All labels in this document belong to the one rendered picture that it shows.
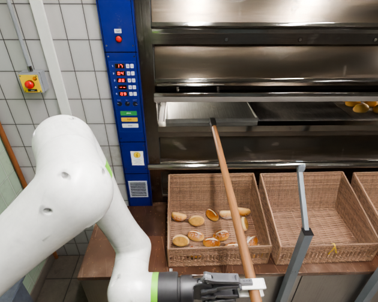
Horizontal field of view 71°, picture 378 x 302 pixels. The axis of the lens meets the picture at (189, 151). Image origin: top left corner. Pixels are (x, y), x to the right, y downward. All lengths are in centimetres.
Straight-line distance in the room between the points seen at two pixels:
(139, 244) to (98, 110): 93
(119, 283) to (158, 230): 97
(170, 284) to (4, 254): 44
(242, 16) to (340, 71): 59
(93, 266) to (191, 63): 120
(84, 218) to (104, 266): 122
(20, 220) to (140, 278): 42
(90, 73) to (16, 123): 55
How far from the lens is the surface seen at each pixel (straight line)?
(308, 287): 185
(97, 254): 171
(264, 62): 148
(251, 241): 165
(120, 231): 77
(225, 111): 173
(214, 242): 162
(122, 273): 82
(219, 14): 137
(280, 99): 141
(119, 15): 137
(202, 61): 142
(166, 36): 139
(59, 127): 57
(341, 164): 145
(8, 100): 175
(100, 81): 150
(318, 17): 150
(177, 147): 163
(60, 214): 44
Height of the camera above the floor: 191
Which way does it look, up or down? 34 degrees down
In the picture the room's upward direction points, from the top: straight up
